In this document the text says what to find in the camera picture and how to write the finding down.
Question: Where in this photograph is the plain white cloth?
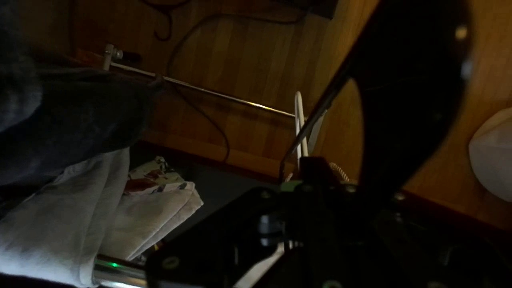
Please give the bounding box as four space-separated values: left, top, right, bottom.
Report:
0 146 133 288

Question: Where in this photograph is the white cloth with red print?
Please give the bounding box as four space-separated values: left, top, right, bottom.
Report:
98 156 206 263

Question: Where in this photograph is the white plastic coat hanger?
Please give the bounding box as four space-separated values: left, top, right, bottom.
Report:
285 90 352 186

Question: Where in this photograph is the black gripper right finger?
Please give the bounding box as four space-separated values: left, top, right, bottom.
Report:
341 0 475 197

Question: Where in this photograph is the thin black floor cable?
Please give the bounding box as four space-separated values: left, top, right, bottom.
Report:
163 10 310 165

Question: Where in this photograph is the chrome clothes rack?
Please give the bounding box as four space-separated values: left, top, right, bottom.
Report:
93 44 354 288

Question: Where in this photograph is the dark blue bathrobe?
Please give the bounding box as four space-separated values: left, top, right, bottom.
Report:
0 0 165 189

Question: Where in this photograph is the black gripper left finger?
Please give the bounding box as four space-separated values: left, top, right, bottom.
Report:
296 156 347 288

